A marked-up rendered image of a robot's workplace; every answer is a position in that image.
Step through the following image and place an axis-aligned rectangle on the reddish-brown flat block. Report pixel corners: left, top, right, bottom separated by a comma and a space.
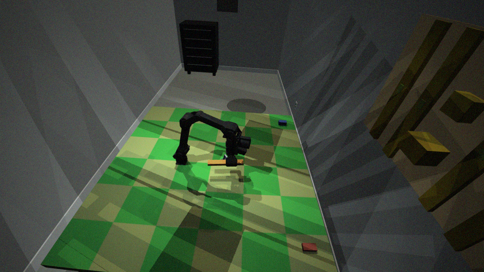
301, 243, 317, 252

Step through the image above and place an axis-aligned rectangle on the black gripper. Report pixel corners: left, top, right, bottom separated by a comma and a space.
226, 144, 237, 167

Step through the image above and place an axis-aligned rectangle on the orange-brown bar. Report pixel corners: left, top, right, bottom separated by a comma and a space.
208, 159, 244, 166

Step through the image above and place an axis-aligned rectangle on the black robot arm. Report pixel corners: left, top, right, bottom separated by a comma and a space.
173, 110, 251, 165

